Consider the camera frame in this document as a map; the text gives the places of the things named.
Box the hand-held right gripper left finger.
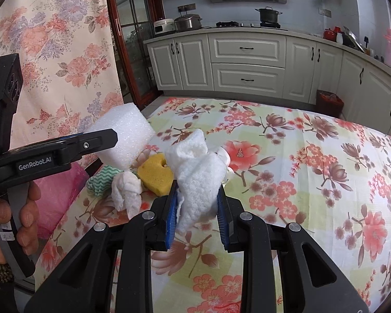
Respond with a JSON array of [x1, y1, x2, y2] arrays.
[[26, 183, 180, 313]]

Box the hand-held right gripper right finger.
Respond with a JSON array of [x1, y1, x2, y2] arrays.
[[217, 186, 370, 313]]

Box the white foam block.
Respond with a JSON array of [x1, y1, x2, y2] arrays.
[[85, 105, 156, 170]]

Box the green wavy striped cloth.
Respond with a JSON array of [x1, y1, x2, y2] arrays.
[[86, 166, 124, 197]]

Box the pink-lined waste bin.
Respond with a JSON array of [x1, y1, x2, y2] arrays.
[[36, 163, 90, 240]]

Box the yellow sponge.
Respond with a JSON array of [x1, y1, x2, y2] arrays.
[[137, 154, 174, 197]]

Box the white paper towel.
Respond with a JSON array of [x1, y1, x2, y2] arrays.
[[164, 129, 230, 233]]

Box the small white tissue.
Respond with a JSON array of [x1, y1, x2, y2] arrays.
[[112, 170, 143, 220]]

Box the person's left hand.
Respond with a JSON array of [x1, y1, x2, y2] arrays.
[[0, 181, 41, 264]]

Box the floral tablecloth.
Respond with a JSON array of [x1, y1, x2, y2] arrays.
[[36, 97, 391, 313]]

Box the wooden glass door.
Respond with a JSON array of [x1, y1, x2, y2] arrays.
[[105, 0, 165, 110]]

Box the floral hanging curtain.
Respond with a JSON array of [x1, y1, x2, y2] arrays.
[[0, 0, 124, 170]]

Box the white rice cooker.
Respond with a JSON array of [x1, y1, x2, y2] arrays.
[[154, 19, 176, 36]]

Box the steel pressure cooker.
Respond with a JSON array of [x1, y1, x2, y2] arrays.
[[174, 10, 203, 32]]

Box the dark red waste basket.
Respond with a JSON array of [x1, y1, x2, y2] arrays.
[[316, 89, 344, 118]]

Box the white lower kitchen cabinets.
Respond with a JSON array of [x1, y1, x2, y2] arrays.
[[144, 28, 391, 137]]

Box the black gas stove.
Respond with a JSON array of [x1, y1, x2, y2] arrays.
[[216, 21, 281, 29]]

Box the black stock pot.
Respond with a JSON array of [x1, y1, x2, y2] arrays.
[[255, 6, 283, 25]]

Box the red kettle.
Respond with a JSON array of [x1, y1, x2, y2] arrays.
[[323, 26, 343, 42]]

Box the steel pan lid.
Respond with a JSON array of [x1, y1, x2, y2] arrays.
[[342, 26, 365, 53]]

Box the pink thermos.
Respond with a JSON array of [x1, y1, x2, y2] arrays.
[[383, 28, 391, 70]]

